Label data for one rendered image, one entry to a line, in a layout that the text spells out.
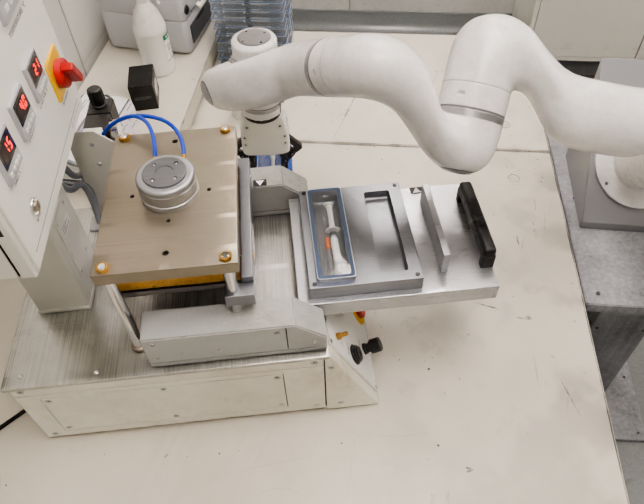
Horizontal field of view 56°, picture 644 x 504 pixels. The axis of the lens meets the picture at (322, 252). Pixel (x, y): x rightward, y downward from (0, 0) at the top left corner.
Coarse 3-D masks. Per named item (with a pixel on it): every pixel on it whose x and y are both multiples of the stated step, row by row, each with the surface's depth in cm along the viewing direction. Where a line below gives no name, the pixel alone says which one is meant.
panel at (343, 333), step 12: (336, 324) 94; (348, 324) 100; (360, 324) 107; (336, 336) 92; (348, 336) 98; (360, 336) 104; (336, 348) 90; (348, 348) 95; (360, 348) 101; (348, 360) 93; (360, 372) 96; (372, 372) 103; (372, 384) 100
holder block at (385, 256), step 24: (360, 192) 98; (384, 192) 99; (360, 216) 95; (384, 216) 96; (360, 240) 91; (384, 240) 93; (408, 240) 91; (312, 264) 89; (360, 264) 88; (384, 264) 90; (408, 264) 88; (312, 288) 86; (336, 288) 86; (360, 288) 87; (384, 288) 87; (408, 288) 88
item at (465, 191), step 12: (468, 192) 95; (468, 204) 94; (468, 216) 94; (480, 216) 92; (480, 228) 90; (480, 240) 89; (492, 240) 89; (480, 252) 90; (492, 252) 88; (480, 264) 90; (492, 264) 90
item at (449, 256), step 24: (408, 192) 101; (432, 192) 101; (456, 192) 101; (408, 216) 98; (432, 216) 92; (456, 216) 97; (432, 240) 93; (456, 240) 94; (432, 264) 91; (456, 264) 91; (432, 288) 88; (456, 288) 88; (480, 288) 88; (336, 312) 89
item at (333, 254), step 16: (320, 192) 97; (336, 192) 97; (320, 208) 95; (336, 208) 95; (320, 224) 92; (336, 224) 92; (320, 240) 90; (336, 240) 90; (320, 256) 88; (336, 256) 88; (320, 272) 86; (336, 272) 86; (352, 272) 86
